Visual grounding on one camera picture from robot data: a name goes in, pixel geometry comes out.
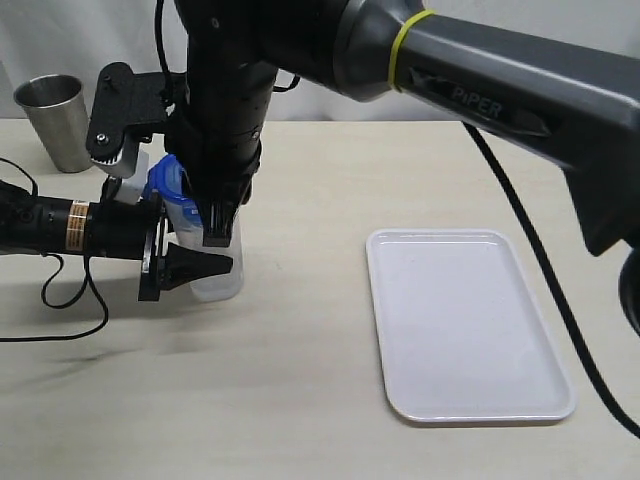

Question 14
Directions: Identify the tall translucent plastic container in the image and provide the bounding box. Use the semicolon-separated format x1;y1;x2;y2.
163;196;244;302

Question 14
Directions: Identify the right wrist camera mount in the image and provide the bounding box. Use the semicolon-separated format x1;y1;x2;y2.
86;62;173;179

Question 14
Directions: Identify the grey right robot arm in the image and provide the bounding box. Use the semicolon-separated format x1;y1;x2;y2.
166;1;639;321

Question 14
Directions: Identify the blue plastic snap lid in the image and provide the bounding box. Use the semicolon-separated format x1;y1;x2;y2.
142;154;202;226

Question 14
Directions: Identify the white rectangular tray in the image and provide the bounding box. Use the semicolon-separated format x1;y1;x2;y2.
366;228;577;426

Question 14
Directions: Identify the white backdrop curtain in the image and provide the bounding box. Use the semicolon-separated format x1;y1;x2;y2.
1;0;639;121

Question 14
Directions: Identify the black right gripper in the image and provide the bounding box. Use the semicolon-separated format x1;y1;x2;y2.
164;49;275;248

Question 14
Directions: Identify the stainless steel cup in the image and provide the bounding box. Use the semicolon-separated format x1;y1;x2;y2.
13;74;92;173

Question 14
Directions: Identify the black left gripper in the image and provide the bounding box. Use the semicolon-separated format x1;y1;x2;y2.
85;192;234;302

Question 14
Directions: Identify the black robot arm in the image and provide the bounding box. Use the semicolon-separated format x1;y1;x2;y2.
1;182;175;301

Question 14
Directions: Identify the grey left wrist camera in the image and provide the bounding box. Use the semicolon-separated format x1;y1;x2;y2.
105;150;149;205

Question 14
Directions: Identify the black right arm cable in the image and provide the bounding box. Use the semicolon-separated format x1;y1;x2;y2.
154;0;640;441

